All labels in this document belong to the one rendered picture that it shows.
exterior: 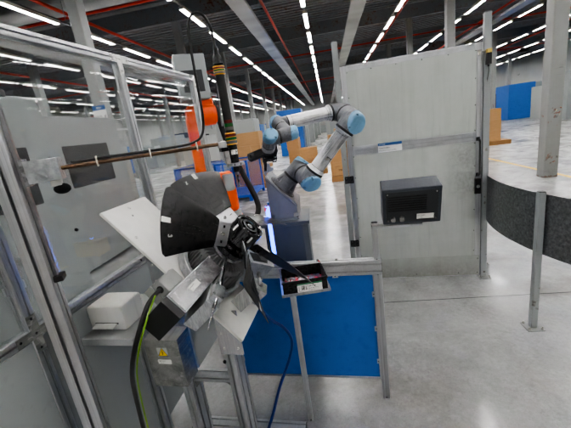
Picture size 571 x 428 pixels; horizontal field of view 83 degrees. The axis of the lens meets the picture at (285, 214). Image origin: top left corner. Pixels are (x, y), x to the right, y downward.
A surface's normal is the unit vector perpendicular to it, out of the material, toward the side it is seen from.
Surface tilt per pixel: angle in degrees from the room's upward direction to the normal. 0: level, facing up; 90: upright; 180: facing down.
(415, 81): 91
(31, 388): 90
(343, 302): 90
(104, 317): 90
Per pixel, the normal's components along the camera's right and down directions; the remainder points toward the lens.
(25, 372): 0.97, -0.08
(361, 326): -0.19, 0.28
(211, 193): 0.16, -0.58
